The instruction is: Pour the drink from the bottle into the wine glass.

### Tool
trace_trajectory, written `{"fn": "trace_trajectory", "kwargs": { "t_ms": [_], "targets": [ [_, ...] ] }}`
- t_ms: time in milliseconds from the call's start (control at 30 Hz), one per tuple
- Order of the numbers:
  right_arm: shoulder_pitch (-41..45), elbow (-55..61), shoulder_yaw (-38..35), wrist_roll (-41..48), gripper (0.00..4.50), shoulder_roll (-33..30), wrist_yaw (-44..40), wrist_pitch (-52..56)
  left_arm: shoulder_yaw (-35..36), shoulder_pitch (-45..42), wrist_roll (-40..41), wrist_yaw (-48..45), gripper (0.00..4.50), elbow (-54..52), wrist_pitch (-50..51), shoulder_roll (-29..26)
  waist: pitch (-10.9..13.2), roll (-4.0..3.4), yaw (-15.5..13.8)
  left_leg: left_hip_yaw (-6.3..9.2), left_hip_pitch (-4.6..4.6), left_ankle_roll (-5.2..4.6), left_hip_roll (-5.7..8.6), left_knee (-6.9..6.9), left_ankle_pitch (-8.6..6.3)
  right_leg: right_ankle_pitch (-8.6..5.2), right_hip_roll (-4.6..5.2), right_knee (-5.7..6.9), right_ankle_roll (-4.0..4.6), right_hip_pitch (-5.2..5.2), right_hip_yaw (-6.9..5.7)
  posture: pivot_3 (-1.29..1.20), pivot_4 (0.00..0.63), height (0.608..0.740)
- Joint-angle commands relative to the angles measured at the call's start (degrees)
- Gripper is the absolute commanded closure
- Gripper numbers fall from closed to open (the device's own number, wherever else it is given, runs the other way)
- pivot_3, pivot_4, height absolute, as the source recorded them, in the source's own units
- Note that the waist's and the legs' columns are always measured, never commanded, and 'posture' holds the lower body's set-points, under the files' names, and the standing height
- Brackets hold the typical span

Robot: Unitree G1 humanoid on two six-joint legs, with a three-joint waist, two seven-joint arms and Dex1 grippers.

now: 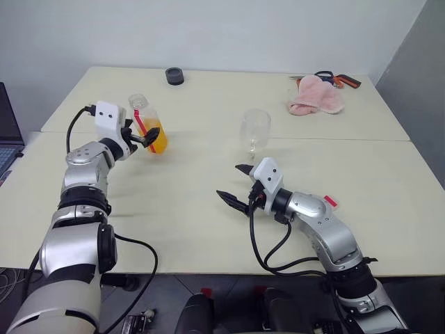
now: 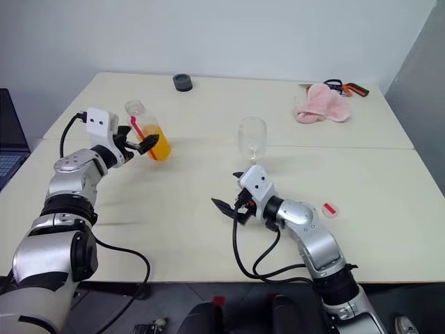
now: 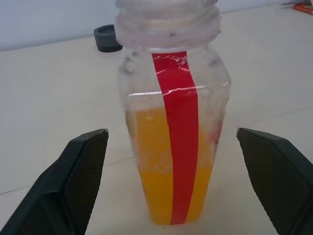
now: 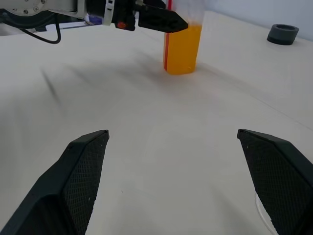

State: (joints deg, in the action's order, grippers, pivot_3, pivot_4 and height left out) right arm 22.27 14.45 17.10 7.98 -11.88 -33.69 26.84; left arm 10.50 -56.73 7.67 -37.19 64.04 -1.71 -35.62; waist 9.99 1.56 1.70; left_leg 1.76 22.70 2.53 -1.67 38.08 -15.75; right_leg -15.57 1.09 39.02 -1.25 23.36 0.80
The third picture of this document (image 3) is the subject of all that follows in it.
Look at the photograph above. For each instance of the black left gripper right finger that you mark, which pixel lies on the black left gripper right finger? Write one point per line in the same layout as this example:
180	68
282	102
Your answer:
281	176

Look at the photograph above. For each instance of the orange flat object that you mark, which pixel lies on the orange flat object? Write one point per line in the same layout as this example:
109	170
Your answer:
304	7

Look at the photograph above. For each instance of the clear bottle with orange drink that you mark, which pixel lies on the clear bottle with orange drink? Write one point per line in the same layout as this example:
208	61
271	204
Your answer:
156	159

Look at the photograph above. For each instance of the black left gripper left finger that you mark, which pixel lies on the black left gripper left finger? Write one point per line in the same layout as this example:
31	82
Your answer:
66	181

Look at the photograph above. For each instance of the dark grey round cap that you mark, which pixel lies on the dark grey round cap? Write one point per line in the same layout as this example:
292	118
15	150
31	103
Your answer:
105	36

